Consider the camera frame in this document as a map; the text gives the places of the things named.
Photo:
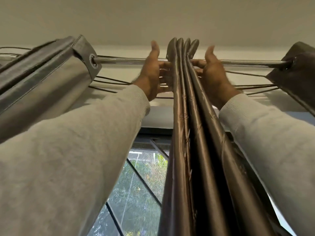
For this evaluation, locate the person's right hand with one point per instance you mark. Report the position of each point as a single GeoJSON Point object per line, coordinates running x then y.
{"type": "Point", "coordinates": [216, 81]}

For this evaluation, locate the person's left hand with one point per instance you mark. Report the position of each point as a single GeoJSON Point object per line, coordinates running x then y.
{"type": "Point", "coordinates": [153, 76]}

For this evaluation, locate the dark grey curtain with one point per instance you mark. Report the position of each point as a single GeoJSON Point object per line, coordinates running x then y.
{"type": "Point", "coordinates": [300, 76]}
{"type": "Point", "coordinates": [204, 169]}

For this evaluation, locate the light grey curtain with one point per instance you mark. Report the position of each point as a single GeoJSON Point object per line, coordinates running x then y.
{"type": "Point", "coordinates": [49, 90]}

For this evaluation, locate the person's left forearm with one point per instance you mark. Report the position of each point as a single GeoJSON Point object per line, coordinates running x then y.
{"type": "Point", "coordinates": [61, 169]}

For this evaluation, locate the person's right forearm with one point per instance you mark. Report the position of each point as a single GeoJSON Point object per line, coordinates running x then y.
{"type": "Point", "coordinates": [270, 145]}

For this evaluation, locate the silver curtain rod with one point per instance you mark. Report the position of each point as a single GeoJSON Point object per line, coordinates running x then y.
{"type": "Point", "coordinates": [123, 61]}

